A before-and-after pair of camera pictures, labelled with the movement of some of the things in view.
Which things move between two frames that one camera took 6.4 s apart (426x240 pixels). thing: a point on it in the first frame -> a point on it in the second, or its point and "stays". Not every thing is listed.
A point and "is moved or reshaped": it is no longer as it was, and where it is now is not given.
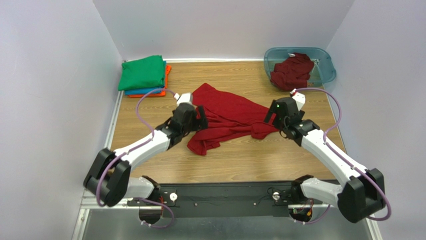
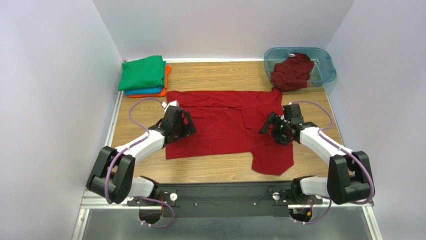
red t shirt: (225, 114) is moved or reshaped
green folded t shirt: (143, 73) stays
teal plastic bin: (323, 71) stays
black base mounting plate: (245, 200) stays
